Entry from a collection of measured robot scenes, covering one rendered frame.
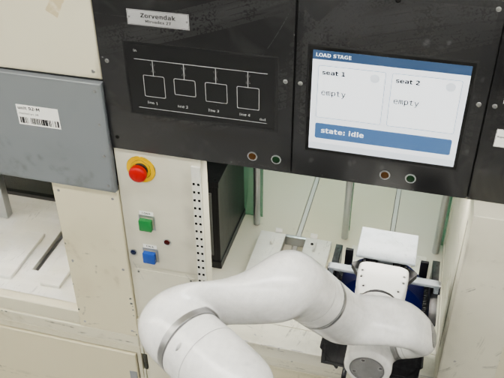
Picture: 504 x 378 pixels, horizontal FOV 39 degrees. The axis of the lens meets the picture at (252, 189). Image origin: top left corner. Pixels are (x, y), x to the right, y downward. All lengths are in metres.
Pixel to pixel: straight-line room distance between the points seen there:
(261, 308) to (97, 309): 1.01
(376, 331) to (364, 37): 0.51
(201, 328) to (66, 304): 1.10
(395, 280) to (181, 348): 0.61
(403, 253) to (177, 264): 0.55
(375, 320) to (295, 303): 0.25
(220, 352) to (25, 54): 0.86
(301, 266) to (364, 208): 1.29
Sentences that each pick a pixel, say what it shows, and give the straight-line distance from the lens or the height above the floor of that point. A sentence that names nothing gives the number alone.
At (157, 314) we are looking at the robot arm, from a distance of 0.98.
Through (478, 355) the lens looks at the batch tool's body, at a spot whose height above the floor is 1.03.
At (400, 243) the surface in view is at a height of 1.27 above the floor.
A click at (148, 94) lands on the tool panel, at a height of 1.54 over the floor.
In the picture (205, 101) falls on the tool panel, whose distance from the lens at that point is 1.42.
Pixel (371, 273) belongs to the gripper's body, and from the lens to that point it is 1.44.
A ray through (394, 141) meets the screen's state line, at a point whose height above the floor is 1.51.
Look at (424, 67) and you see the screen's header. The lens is 1.30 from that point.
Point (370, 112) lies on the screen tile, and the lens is 1.35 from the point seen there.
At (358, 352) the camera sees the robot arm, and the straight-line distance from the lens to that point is 1.27.
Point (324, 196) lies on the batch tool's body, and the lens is 2.29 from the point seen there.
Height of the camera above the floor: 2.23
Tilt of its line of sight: 36 degrees down
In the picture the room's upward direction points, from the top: straight up
